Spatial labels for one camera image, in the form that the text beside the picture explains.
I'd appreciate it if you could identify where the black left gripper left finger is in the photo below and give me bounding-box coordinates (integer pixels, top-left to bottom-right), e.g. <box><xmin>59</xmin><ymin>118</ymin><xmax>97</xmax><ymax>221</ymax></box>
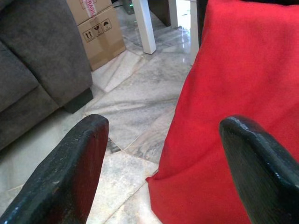
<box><xmin>0</xmin><ymin>113</ymin><xmax>110</xmax><ymax>224</ymax></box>

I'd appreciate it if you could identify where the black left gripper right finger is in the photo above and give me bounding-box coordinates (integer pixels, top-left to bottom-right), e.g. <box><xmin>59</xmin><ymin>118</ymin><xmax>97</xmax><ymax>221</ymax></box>
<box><xmin>219</xmin><ymin>115</ymin><xmax>299</xmax><ymax>224</ymax></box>

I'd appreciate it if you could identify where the red pillow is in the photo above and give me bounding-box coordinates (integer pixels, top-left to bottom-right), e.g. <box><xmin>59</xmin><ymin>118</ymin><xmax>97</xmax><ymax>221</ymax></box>
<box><xmin>145</xmin><ymin>0</ymin><xmax>299</xmax><ymax>224</ymax></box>

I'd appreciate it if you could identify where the dark grey fabric sofa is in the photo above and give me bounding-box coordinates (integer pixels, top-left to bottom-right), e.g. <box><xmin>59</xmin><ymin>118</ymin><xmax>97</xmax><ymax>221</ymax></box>
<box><xmin>0</xmin><ymin>0</ymin><xmax>94</xmax><ymax>152</ymax></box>

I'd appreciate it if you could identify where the cardboard box with handling symbols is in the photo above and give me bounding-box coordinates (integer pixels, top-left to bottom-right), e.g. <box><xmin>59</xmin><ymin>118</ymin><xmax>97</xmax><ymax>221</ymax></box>
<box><xmin>77</xmin><ymin>6</ymin><xmax>127</xmax><ymax>72</ymax></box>

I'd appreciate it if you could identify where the cardboard box with red tape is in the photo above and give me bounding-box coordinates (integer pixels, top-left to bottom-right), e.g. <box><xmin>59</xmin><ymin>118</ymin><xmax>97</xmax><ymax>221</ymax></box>
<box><xmin>66</xmin><ymin>0</ymin><xmax>113</xmax><ymax>24</ymax></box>

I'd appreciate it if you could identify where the white table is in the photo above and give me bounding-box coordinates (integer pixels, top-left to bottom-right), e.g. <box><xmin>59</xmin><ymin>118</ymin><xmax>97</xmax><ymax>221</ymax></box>
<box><xmin>132</xmin><ymin>0</ymin><xmax>199</xmax><ymax>66</ymax></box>

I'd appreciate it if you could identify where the small green-lit device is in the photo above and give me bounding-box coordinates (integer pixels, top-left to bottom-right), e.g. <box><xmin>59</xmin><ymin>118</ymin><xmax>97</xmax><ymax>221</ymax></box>
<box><xmin>123</xmin><ymin>0</ymin><xmax>134</xmax><ymax>14</ymax></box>

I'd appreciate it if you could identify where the dark brown furniture piece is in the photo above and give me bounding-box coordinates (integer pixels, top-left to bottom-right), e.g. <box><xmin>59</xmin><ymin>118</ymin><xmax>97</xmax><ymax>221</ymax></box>
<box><xmin>149</xmin><ymin>0</ymin><xmax>172</xmax><ymax>27</ymax></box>

